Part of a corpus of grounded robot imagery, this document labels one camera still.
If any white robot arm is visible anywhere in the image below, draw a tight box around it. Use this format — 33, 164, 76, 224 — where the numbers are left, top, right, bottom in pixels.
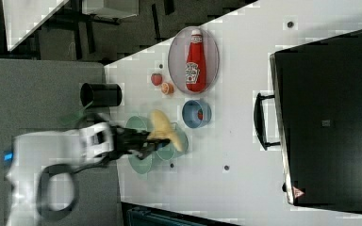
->
6, 121, 182, 226

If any green mug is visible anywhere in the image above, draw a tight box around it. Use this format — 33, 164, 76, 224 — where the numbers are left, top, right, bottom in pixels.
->
156, 122, 189, 161

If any red plush strawberry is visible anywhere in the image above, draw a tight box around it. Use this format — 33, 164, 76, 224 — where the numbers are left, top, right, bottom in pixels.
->
151, 73, 163, 86

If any plush orange slice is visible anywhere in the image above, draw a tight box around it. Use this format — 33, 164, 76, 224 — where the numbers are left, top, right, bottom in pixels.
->
161, 82, 174, 95

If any small strawberry in bowl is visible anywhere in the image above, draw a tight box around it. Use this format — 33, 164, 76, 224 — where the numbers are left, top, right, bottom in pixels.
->
197, 110, 204, 121

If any black toaster oven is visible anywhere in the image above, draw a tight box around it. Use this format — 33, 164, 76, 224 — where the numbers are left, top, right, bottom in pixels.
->
269, 29, 362, 215

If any green perforated colander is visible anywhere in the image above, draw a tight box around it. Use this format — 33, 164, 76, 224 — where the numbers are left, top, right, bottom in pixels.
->
126, 116, 157, 174

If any yellow plush banana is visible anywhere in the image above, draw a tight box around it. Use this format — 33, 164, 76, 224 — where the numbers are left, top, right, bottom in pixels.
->
147, 109, 184, 152

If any red plush ketchup bottle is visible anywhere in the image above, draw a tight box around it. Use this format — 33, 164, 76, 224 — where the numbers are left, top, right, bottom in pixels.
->
185, 29, 206, 92

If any black cylinder mug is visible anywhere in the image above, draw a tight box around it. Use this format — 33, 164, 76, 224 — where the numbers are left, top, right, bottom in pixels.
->
80, 83, 123, 107

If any grey round plate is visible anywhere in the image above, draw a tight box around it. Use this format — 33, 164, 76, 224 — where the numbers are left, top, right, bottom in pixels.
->
168, 26, 220, 95

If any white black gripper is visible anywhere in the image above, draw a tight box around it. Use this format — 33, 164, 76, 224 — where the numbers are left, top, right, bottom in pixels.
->
79, 122, 170, 164

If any blue bowl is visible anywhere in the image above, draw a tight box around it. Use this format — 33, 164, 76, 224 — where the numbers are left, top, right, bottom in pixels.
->
182, 100, 212, 129

